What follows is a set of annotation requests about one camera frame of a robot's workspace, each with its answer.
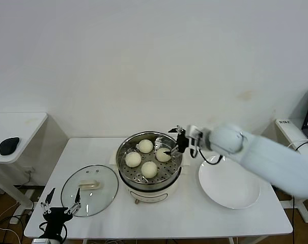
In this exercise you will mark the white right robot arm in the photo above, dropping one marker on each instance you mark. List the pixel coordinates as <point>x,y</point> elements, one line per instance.
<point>270,162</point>

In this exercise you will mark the white round plate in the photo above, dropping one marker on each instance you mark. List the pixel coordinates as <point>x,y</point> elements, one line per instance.
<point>225,188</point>

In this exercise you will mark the white side table with mouse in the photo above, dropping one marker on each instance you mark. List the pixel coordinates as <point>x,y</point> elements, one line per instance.
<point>16,124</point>

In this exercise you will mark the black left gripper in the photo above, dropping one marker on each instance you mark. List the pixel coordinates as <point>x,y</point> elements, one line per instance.
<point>56,217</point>

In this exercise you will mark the black computer mouse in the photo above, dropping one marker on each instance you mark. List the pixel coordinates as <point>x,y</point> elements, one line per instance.
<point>8,146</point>

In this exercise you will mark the stainless steel steamer basket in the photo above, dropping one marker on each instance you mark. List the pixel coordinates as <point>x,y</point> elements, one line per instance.
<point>169,172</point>

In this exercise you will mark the white steamed baozi bun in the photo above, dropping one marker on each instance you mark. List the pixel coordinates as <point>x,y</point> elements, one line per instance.
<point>146,146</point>
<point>133,160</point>
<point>149,169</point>
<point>162,156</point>

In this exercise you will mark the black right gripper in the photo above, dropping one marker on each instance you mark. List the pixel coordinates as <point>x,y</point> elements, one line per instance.
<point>182,142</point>

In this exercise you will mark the cream electric cooker base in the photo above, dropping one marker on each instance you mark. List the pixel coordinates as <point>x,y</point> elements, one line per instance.
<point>148,195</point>

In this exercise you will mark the white power strip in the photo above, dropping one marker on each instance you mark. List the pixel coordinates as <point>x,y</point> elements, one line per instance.
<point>13,220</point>

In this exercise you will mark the white wall socket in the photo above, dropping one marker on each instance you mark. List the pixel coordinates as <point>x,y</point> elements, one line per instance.
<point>29,169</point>

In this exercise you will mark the white side table with laptop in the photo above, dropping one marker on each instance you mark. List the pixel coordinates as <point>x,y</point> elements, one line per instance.
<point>290,129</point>

